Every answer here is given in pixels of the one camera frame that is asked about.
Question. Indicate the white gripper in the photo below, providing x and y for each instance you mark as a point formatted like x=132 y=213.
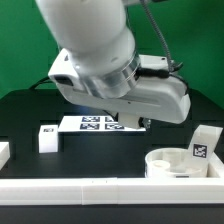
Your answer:
x=146 y=86

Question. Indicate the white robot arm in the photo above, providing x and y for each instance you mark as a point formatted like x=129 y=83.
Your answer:
x=92 y=30

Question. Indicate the white marker sheet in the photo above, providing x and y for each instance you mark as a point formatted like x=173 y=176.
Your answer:
x=91 y=124

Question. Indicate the white U-shaped wall fence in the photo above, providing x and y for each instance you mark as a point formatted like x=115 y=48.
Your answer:
x=93 y=191

